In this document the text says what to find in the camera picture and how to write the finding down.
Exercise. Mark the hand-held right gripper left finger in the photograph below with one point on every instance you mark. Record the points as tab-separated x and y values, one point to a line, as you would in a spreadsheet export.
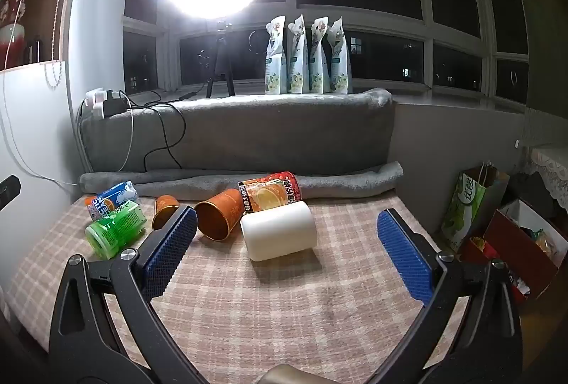
171	248

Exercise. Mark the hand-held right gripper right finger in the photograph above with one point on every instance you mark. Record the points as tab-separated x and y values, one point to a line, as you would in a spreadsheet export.
406	253

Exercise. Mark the white cup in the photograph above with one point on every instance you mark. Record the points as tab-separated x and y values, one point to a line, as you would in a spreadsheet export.
279	231

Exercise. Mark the small orange paper cup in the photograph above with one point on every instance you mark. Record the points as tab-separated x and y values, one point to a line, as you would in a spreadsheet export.
163	211

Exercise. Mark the large orange paper cup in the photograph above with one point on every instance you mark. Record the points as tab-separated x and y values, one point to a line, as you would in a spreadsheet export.
219	217

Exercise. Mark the green can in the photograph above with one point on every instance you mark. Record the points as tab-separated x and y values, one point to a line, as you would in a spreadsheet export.
116	229

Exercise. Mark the green and white paper bag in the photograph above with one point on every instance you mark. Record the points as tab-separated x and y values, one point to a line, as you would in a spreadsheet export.
470	211

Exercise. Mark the blue and white can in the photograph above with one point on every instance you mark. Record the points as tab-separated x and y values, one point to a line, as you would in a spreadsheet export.
111	199

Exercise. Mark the rolled grey towel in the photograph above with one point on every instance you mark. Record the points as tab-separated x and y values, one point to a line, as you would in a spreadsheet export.
346	184

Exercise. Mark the plaid tablecloth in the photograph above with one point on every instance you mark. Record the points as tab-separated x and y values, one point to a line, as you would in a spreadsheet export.
248	304

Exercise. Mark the red cardboard box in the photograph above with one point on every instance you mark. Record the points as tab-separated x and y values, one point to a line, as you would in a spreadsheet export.
517	251

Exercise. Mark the orange printed can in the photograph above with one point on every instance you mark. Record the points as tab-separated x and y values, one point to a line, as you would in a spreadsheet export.
271	190

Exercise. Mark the grey blanket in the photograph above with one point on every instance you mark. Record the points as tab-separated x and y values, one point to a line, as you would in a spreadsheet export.
266	135

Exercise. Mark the white power strip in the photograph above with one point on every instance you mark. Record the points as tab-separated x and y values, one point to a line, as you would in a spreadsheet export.
103	103

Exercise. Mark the lace cloth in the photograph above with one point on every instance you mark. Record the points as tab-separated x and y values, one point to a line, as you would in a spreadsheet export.
552	173

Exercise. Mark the black tripod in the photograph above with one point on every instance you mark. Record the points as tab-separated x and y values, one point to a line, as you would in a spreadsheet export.
219	64

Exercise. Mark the white and green pouch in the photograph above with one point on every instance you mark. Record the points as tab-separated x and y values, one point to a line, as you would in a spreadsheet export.
276	60
341	57
297	57
319	57

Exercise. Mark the red and white vase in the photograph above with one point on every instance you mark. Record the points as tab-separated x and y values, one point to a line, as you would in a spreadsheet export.
11	26

